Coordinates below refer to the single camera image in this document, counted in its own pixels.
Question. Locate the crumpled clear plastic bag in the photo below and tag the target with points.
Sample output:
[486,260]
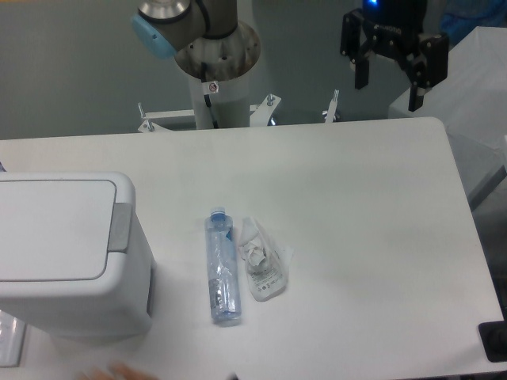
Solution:
[266,261]

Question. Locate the clear plastic water bottle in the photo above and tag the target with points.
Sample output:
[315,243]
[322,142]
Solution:
[222,268]

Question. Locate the white covered side table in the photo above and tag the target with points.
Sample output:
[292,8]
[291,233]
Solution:
[471,104]

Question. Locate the black clamp at table edge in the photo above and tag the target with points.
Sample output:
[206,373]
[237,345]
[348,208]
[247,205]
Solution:
[493,336]

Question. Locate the white pedestal base frame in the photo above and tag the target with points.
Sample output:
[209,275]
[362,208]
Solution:
[212,116]

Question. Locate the blurred human hand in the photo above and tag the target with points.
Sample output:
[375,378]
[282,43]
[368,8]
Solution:
[116,371]

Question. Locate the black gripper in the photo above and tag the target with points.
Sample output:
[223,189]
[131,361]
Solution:
[394,30]

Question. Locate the blue plastic bag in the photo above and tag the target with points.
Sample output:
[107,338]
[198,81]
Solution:
[462,17]

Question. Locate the white trash can lid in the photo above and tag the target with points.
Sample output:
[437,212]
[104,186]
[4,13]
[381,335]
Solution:
[55,230]

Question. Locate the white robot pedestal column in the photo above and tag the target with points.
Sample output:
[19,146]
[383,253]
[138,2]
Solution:
[218,99]

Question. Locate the white trash can body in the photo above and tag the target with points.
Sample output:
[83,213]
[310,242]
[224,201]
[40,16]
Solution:
[118,302]

